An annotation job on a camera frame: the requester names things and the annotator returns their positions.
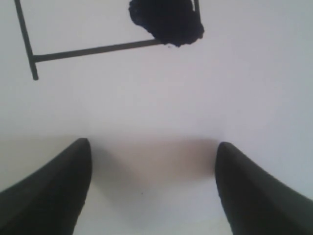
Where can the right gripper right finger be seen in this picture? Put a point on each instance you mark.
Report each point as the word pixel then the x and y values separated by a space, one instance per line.
pixel 256 203

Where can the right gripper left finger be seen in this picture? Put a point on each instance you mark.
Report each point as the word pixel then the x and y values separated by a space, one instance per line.
pixel 50 200

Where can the white paper sheet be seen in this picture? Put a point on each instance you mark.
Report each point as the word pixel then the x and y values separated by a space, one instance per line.
pixel 155 115

